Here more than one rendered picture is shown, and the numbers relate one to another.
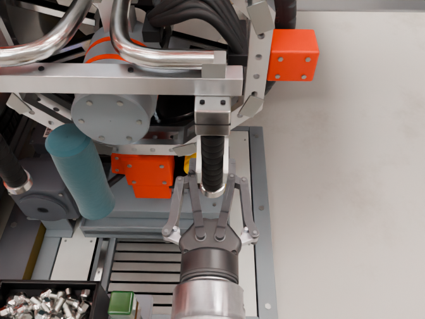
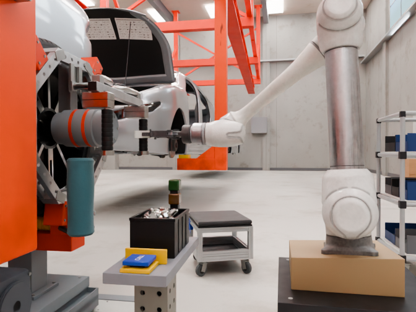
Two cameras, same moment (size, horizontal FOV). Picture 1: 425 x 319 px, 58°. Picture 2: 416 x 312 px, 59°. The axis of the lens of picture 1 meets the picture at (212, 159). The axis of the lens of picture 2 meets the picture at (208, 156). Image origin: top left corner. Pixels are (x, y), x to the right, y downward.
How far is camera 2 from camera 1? 1.55 m
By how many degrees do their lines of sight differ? 85
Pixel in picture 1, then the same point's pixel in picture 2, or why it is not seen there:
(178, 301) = (197, 126)
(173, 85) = (135, 99)
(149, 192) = (77, 239)
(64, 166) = (91, 169)
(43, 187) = (14, 273)
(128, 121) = (115, 128)
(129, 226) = not seen: outside the picture
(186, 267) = (187, 127)
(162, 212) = (64, 294)
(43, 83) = (117, 92)
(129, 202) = (38, 304)
